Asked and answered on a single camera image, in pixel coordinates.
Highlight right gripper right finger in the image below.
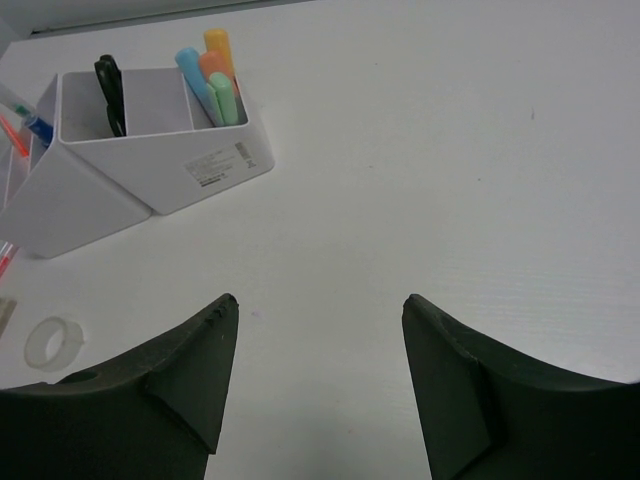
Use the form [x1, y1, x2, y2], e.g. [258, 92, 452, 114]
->
[402, 294, 639, 479]

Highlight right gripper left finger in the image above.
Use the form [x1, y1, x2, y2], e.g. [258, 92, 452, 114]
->
[1, 294, 239, 479]

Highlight orange pen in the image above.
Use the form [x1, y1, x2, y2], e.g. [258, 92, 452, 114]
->
[0, 115, 29, 158]

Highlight green marker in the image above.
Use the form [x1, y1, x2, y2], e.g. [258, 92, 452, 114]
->
[206, 72, 239, 126]

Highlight black handled scissors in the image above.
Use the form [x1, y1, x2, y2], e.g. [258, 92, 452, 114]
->
[94, 54, 126, 137]

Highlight green black pen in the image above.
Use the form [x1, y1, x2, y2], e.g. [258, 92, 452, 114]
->
[0, 84, 36, 119]

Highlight blue marker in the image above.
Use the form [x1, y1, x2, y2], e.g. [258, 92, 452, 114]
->
[175, 47, 219, 127]

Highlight clear glue bottle blue cap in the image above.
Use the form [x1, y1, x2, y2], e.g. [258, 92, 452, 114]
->
[23, 115, 54, 148]

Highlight clear tape roll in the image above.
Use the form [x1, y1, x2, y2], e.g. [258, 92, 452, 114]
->
[24, 316, 85, 373]

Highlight white organizer upright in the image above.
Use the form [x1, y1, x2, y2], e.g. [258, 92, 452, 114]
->
[56, 67, 275, 215]

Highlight aluminium frame rail back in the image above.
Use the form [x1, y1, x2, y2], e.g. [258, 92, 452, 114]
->
[28, 0, 294, 36]

